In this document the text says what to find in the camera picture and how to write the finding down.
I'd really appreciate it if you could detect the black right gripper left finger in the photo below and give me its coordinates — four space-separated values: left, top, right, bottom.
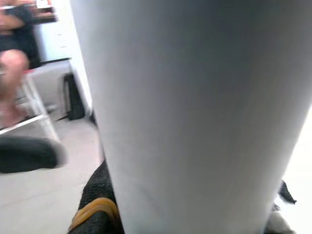
67 158 125 234

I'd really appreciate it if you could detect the black shoe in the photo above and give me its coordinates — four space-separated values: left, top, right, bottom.
0 135 69 174

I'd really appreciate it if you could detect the black backpack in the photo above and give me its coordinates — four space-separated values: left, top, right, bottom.
63 73 86 120

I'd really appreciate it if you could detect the white plastic table leg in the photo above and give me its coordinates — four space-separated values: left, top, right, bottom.
69 0 312 234

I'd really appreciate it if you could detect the white metal chair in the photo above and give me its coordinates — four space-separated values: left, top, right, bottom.
0 65 61 142

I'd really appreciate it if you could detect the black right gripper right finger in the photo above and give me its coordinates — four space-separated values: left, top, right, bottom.
264 179 297 234

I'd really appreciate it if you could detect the yellow rubber band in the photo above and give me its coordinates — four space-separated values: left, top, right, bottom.
68 197 119 232

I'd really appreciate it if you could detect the seated person in dark clothes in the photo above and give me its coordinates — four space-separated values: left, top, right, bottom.
0 0 41 127

